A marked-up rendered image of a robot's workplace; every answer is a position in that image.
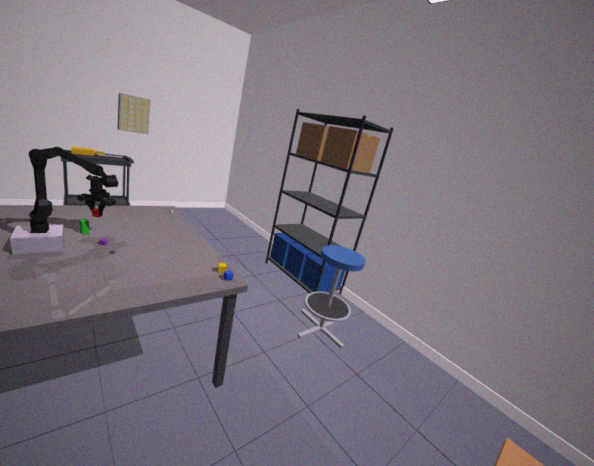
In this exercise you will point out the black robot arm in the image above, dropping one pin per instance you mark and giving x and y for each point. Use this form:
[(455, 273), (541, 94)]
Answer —
[(43, 207)]

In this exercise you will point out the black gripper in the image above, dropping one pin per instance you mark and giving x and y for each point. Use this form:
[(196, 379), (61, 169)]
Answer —
[(96, 195)]

